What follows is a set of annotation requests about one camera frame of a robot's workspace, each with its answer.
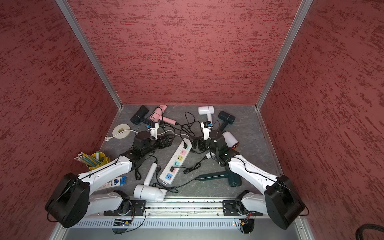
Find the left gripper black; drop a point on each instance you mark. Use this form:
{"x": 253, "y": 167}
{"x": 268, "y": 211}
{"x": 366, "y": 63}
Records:
{"x": 168, "y": 144}

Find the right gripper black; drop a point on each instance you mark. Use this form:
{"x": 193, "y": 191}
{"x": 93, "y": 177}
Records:
{"x": 195, "y": 143}

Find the white power strip coloured sockets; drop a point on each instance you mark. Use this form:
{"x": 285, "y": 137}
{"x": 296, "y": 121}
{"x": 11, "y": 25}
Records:
{"x": 176, "y": 162}

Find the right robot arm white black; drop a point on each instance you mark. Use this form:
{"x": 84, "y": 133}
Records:
{"x": 278, "y": 199}

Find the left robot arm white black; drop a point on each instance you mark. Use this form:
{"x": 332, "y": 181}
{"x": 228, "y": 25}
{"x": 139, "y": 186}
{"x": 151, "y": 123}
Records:
{"x": 75, "y": 196}

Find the dark green hair dryer back right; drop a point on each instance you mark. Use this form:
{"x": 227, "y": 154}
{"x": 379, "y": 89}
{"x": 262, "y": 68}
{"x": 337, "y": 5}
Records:
{"x": 227, "y": 119}

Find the dark green hair dryer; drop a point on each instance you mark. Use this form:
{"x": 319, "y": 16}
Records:
{"x": 234, "y": 180}
{"x": 227, "y": 119}

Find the white tape roll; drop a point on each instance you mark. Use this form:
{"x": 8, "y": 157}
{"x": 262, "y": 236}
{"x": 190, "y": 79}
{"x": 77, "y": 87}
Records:
{"x": 121, "y": 131}

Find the pink hair dryer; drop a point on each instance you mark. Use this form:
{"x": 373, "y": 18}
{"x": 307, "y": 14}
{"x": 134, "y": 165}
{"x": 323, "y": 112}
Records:
{"x": 158, "y": 115}

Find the black hair dryer back left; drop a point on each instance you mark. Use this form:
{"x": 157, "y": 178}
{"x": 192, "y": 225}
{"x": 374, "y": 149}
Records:
{"x": 139, "y": 116}

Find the dark green hair dryer front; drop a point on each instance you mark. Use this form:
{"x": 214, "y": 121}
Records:
{"x": 234, "y": 180}

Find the white blue box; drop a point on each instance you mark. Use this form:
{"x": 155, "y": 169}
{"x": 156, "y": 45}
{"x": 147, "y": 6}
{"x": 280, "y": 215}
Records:
{"x": 116, "y": 182}

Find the large white hair dryer front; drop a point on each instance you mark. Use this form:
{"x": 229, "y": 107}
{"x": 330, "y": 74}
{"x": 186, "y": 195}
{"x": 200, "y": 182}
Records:
{"x": 148, "y": 193}

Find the yellow pencil cup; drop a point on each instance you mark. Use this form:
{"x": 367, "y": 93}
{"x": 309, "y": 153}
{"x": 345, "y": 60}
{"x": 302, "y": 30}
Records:
{"x": 94, "y": 161}

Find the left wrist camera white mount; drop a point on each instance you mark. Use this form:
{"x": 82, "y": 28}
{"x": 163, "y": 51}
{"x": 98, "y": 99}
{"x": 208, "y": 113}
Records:
{"x": 154, "y": 130}

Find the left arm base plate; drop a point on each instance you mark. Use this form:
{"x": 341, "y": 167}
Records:
{"x": 132, "y": 207}

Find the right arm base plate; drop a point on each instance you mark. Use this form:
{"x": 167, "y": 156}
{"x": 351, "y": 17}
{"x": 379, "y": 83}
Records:
{"x": 235, "y": 208}

